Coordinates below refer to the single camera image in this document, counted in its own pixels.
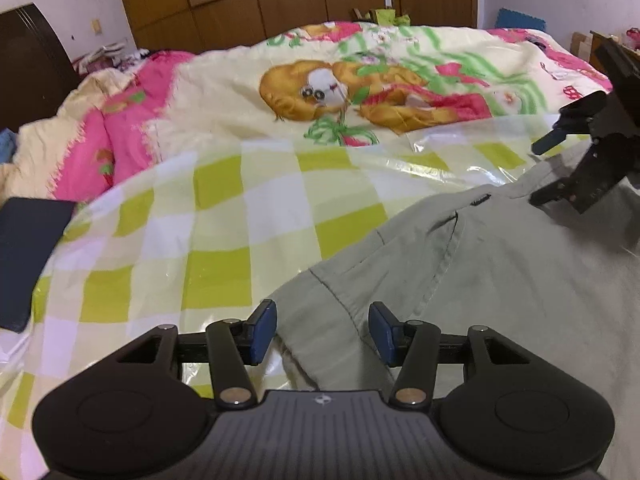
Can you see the dark wooden headboard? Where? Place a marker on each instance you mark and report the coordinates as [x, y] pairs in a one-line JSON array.
[[30, 65]]

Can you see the green box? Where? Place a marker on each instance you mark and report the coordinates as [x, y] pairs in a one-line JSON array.
[[384, 16]]

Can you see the cardboard box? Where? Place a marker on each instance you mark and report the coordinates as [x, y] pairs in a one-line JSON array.
[[582, 45]]

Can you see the dark blue folded cloth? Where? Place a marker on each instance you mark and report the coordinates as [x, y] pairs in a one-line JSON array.
[[27, 260]]

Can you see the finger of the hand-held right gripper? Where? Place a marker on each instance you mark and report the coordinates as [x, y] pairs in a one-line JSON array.
[[592, 180], [550, 143]]

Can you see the pile of clothes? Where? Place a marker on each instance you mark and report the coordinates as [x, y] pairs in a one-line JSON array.
[[112, 57]]

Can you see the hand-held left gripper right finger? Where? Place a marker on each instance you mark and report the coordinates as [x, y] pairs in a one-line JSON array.
[[382, 336]]

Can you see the grey pants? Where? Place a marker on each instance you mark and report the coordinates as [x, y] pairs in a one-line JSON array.
[[490, 280]]

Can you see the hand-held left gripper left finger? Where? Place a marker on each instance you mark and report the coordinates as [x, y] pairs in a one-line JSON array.
[[263, 334]]

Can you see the blue foam mat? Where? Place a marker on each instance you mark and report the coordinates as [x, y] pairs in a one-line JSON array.
[[515, 19]]

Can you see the wall socket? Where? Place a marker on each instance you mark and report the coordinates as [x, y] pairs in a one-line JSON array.
[[96, 26]]

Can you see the printed cartoon blanket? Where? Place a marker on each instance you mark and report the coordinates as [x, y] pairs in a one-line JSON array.
[[280, 90]]

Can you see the brown wooden wardrobe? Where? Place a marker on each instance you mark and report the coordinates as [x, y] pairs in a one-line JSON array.
[[250, 0]]

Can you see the green white checkered plastic sheet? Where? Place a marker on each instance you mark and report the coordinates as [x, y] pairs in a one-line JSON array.
[[200, 240]]

